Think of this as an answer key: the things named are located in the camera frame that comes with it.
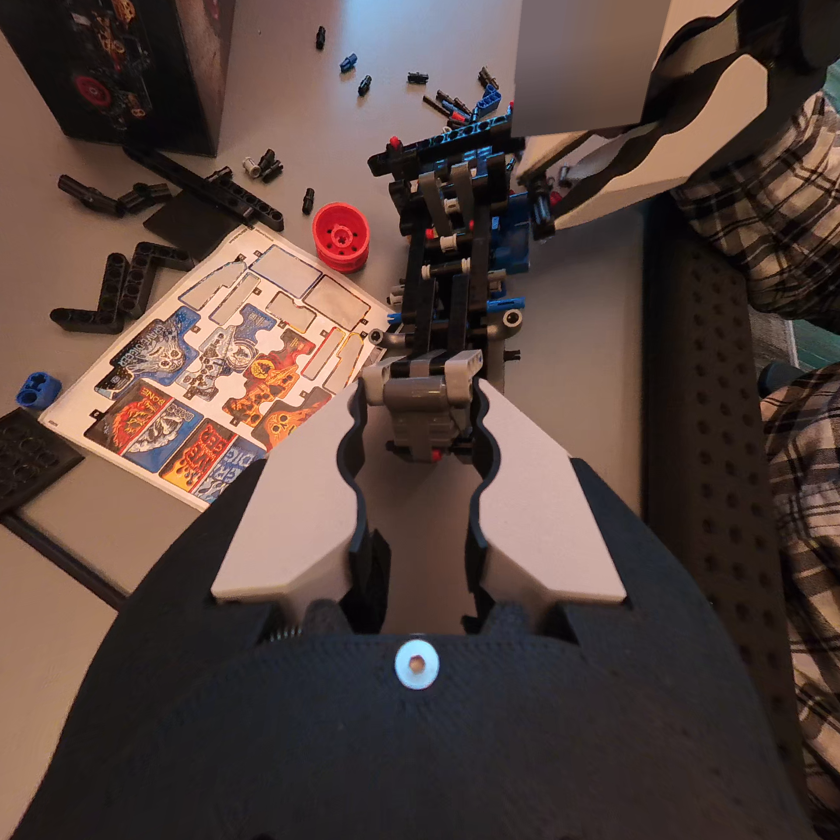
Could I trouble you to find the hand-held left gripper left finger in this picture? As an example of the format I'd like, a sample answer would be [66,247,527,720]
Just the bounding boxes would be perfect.
[210,379,392,634]

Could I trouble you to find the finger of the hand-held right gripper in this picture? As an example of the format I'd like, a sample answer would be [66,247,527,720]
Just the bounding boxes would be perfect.
[514,0,741,181]
[551,52,770,232]

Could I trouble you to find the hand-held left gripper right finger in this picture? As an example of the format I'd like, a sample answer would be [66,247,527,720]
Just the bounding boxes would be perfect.
[466,378,627,634]

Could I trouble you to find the pile of small toy pins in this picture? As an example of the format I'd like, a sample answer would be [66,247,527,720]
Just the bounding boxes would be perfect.
[407,66,516,127]

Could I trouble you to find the toy car chassis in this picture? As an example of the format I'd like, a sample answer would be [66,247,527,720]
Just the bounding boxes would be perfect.
[364,101,559,465]

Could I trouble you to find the person's right forearm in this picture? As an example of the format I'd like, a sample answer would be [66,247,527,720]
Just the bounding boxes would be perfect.
[669,88,840,322]

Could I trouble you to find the grey desk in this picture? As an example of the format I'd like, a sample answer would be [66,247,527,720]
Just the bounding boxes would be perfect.
[0,0,651,788]

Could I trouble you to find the colourful sticker sheet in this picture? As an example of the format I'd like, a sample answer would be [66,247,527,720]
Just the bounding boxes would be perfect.
[39,226,398,511]

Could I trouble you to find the black perforated pad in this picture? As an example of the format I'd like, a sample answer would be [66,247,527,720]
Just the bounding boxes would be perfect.
[642,196,809,788]

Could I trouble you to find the black long axle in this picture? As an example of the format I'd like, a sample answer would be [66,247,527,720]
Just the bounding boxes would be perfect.
[0,512,129,608]

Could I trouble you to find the small dark pins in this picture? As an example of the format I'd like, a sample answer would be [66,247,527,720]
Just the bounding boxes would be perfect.
[315,25,374,98]

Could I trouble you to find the black square grid plate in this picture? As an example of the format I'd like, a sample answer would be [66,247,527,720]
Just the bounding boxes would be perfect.
[0,408,85,516]

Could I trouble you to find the blue small toy connector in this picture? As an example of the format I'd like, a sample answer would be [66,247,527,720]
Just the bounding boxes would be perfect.
[16,373,63,409]

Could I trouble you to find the red toy wheel hub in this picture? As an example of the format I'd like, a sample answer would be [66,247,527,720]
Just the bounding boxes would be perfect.
[312,202,370,273]

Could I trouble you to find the black angled toy panel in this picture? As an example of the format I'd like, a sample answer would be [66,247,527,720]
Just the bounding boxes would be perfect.
[125,147,286,260]

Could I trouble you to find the black toy connector piece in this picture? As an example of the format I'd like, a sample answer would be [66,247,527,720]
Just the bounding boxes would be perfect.
[58,174,172,217]

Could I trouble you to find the black toy set box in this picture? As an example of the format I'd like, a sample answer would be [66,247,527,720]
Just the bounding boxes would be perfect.
[0,0,237,158]

